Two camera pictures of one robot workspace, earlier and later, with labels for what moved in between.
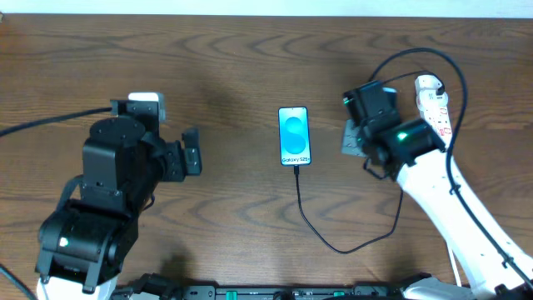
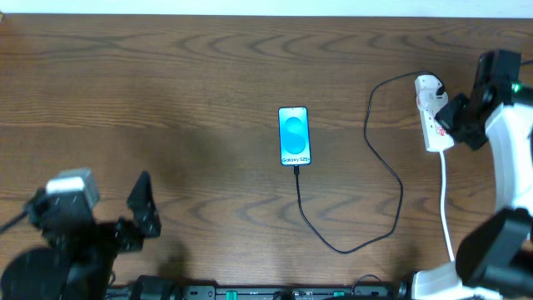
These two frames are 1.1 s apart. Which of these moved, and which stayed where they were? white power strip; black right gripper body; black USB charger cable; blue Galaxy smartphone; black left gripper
Moved: black left gripper; black right gripper body
Stayed: blue Galaxy smartphone; black USB charger cable; white power strip
